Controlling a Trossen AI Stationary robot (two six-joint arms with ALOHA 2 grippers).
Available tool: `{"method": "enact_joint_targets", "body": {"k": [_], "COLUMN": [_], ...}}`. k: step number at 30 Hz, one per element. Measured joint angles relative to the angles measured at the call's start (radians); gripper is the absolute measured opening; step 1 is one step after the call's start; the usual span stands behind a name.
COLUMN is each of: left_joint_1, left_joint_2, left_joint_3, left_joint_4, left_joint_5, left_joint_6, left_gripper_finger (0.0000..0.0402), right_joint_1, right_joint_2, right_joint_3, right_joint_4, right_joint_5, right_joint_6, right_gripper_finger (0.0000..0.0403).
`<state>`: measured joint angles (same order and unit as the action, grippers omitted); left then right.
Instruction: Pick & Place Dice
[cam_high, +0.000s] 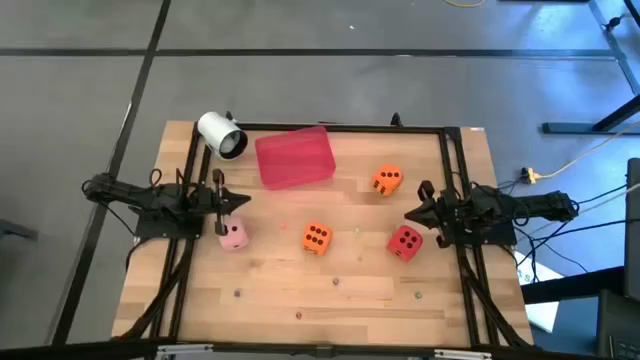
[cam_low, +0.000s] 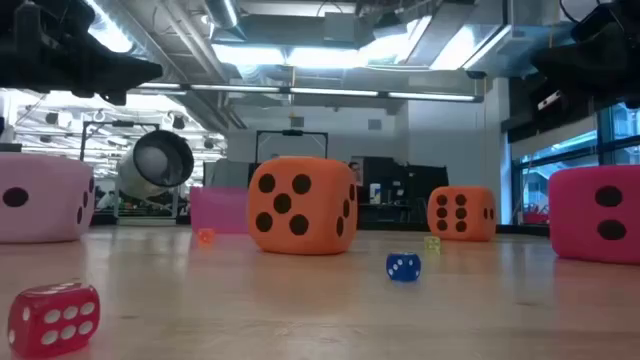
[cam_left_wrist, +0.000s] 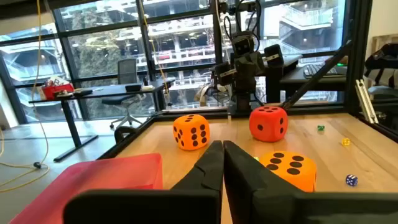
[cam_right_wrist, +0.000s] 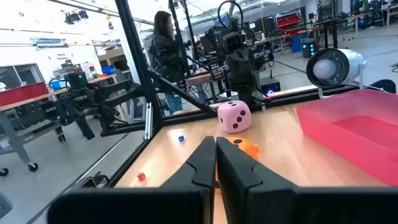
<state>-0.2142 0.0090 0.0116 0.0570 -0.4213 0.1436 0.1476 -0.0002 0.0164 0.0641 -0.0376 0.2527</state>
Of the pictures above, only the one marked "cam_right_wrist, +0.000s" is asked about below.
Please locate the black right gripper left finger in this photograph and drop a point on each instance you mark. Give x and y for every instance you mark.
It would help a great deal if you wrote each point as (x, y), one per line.
(186, 202)

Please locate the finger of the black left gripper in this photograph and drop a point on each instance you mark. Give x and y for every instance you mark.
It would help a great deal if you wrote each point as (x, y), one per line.
(242, 97)
(250, 98)

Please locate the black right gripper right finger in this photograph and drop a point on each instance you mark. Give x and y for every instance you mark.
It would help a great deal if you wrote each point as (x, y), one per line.
(264, 205)

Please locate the pale pink foam die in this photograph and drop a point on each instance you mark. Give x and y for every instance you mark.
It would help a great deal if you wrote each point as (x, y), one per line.
(233, 116)

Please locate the orange foam die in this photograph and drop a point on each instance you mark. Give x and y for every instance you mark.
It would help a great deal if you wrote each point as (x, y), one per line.
(247, 147)

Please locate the small red translucent die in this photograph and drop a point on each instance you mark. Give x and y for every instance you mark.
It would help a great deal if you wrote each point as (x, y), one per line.
(141, 176)

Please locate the small blue die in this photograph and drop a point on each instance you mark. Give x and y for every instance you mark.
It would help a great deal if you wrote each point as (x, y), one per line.
(181, 138)

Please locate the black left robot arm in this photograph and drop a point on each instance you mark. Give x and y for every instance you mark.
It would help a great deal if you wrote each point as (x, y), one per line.
(262, 54)

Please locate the black background robot arm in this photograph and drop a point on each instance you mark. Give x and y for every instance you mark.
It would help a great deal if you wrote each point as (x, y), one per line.
(77, 99)

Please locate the black computer box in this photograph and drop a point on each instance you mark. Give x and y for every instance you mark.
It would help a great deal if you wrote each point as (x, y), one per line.
(270, 85)

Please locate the person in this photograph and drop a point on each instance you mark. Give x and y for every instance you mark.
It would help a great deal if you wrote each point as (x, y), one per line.
(166, 53)

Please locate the pink translucent plastic bin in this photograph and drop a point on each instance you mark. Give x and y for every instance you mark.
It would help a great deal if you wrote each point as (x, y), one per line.
(357, 140)

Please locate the grey wheeled workbench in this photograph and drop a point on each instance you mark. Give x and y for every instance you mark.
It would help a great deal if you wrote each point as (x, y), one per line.
(12, 130)

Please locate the red storage bin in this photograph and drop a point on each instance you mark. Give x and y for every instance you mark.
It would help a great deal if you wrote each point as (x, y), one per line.
(21, 93)

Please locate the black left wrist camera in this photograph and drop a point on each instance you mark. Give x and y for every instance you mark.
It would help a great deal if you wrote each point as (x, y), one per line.
(234, 42)

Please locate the black aluminium table frame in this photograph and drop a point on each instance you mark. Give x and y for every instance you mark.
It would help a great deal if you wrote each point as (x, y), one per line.
(136, 46)

